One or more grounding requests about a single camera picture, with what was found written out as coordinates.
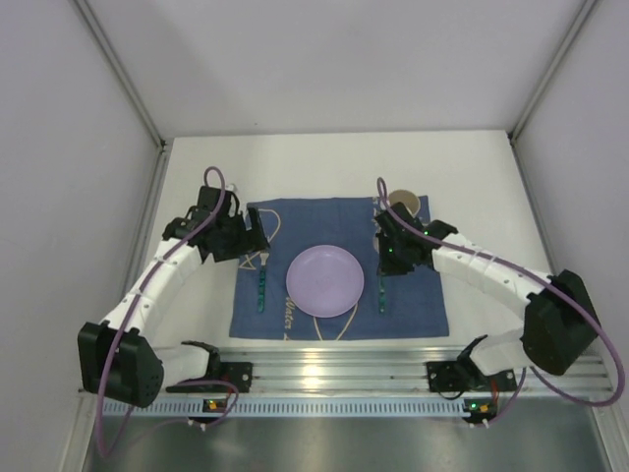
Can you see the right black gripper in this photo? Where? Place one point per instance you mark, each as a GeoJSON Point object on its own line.
{"type": "Point", "coordinates": [393, 256]}

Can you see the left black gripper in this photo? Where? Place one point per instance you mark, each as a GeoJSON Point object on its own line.
{"type": "Point", "coordinates": [244, 235]}

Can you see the fork with teal handle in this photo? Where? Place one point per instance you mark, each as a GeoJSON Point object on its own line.
{"type": "Point", "coordinates": [263, 258]}

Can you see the beige paper cup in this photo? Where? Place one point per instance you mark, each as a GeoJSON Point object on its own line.
{"type": "Point", "coordinates": [410, 201]}

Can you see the spoon with teal handle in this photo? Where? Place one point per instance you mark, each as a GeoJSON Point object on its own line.
{"type": "Point", "coordinates": [381, 294]}

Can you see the blue embroidered cloth placemat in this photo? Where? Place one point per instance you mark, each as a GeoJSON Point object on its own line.
{"type": "Point", "coordinates": [415, 306]}

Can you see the lilac plastic plate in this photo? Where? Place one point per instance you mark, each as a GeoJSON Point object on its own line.
{"type": "Point", "coordinates": [325, 281]}

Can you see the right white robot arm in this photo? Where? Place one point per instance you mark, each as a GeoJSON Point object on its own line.
{"type": "Point", "coordinates": [557, 313]}

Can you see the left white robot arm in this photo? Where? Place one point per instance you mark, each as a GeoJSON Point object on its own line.
{"type": "Point", "coordinates": [117, 358]}

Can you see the aluminium mounting rail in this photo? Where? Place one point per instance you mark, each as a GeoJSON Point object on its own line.
{"type": "Point", "coordinates": [316, 370]}

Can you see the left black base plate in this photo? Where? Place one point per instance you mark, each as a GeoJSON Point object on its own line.
{"type": "Point", "coordinates": [239, 374]}

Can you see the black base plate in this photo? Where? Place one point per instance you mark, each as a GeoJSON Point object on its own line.
{"type": "Point", "coordinates": [455, 377]}
{"type": "Point", "coordinates": [239, 374]}

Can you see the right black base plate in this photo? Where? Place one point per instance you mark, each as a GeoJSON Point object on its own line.
{"type": "Point", "coordinates": [455, 377]}

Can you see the slotted grey cable duct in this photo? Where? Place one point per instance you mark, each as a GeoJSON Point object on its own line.
{"type": "Point", "coordinates": [307, 407]}

